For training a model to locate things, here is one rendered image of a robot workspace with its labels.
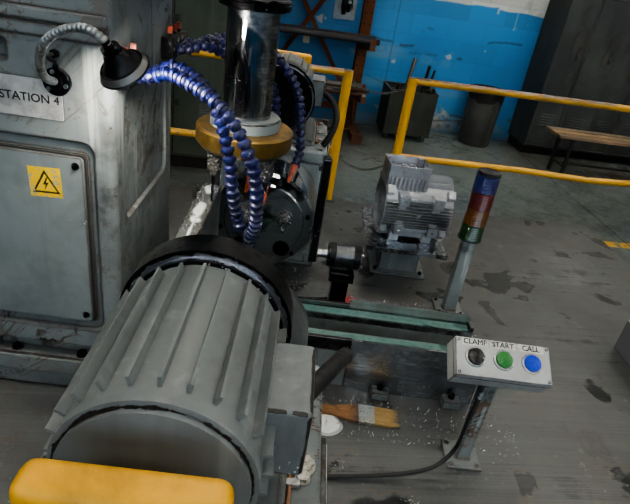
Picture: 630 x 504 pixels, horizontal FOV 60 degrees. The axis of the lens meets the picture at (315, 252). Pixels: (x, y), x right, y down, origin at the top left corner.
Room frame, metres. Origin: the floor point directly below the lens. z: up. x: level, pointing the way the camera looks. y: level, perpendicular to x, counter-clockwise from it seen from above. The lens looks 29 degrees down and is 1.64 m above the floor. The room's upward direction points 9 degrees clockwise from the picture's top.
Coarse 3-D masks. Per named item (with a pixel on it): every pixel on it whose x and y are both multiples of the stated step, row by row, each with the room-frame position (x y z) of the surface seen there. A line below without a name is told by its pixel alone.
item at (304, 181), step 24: (240, 168) 1.27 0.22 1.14; (288, 168) 1.28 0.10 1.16; (240, 192) 1.20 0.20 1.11; (288, 192) 1.21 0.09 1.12; (312, 192) 1.29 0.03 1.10; (264, 216) 1.20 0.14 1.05; (288, 216) 1.18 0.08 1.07; (312, 216) 1.21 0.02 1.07; (240, 240) 1.19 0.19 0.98; (264, 240) 1.20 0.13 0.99; (288, 240) 1.20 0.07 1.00
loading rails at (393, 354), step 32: (320, 320) 1.03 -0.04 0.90; (352, 320) 1.04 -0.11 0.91; (384, 320) 1.04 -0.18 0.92; (416, 320) 1.06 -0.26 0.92; (448, 320) 1.08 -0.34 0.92; (320, 352) 0.93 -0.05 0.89; (352, 352) 0.93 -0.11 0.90; (384, 352) 0.93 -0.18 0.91; (416, 352) 0.93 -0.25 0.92; (352, 384) 0.93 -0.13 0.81; (384, 384) 0.93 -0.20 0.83; (416, 384) 0.94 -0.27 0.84; (448, 384) 0.94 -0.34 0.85
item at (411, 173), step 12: (396, 156) 1.57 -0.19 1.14; (408, 156) 1.57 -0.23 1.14; (384, 168) 1.54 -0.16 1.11; (396, 168) 1.47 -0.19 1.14; (408, 168) 1.47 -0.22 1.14; (420, 168) 1.48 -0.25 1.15; (384, 180) 1.51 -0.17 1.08; (396, 180) 1.47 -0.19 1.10; (408, 180) 1.47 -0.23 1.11; (420, 180) 1.48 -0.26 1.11
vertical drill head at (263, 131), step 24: (240, 24) 0.95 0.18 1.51; (264, 24) 0.95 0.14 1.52; (240, 48) 0.95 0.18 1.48; (264, 48) 0.96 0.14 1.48; (240, 72) 0.95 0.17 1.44; (264, 72) 0.96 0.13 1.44; (240, 96) 0.95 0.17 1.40; (264, 96) 0.96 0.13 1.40; (240, 120) 0.95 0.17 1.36; (264, 120) 0.97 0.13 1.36; (216, 144) 0.91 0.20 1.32; (264, 144) 0.92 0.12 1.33; (288, 144) 0.97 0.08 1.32; (216, 168) 0.94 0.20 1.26; (264, 168) 0.95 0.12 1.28; (264, 192) 0.96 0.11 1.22
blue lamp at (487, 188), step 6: (480, 180) 1.30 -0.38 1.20; (486, 180) 1.29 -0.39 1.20; (492, 180) 1.29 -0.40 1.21; (498, 180) 1.30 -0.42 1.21; (474, 186) 1.32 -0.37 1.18; (480, 186) 1.30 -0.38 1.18; (486, 186) 1.29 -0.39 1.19; (492, 186) 1.29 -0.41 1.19; (480, 192) 1.30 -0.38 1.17; (486, 192) 1.29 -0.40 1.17; (492, 192) 1.30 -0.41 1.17
